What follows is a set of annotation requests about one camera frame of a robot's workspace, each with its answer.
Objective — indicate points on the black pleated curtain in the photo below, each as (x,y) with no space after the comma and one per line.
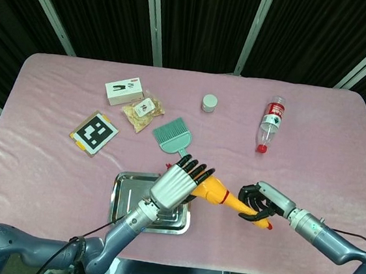
(208,22)

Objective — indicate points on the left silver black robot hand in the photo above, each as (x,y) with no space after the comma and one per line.
(172,188)

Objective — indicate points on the cardboard with black-white marker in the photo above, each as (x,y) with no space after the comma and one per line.
(94,132)

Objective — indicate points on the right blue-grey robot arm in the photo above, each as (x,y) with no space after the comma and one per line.
(332,242)

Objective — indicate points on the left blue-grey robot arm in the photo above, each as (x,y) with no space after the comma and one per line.
(116,241)

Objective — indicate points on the clear snack bag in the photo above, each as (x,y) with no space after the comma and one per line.
(143,111)

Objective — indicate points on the clear bottle with red cap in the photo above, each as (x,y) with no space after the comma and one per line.
(271,121)

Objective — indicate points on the teal dustpan with brush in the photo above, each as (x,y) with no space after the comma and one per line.
(173,137)

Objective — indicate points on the pink table cloth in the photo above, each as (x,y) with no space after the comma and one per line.
(235,139)

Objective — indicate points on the white cardboard product box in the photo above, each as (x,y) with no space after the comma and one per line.
(124,91)

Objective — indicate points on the stainless steel rectangular tray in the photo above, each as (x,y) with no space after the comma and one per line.
(128,190)

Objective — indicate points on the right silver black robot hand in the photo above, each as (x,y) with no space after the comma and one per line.
(276,199)

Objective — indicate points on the yellow rubber chicken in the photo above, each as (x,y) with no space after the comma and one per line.
(216,191)

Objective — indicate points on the small jar with white lid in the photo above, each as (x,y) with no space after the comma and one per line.
(209,102)

